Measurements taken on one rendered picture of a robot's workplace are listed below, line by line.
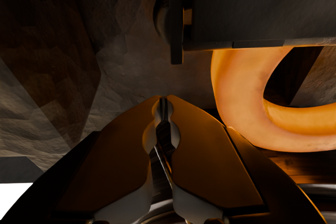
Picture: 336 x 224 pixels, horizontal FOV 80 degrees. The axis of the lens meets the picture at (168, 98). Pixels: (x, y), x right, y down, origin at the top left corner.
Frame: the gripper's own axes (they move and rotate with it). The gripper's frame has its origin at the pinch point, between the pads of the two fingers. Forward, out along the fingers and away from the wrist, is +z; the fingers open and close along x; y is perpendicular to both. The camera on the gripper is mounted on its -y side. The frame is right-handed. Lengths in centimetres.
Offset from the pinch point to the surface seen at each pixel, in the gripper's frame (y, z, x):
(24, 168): 554, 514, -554
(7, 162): 546, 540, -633
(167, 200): 16.6, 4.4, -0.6
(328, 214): 17.4, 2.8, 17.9
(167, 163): 11.2, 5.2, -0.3
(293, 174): 12.9, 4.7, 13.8
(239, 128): 4.4, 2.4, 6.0
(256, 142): 6.5, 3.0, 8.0
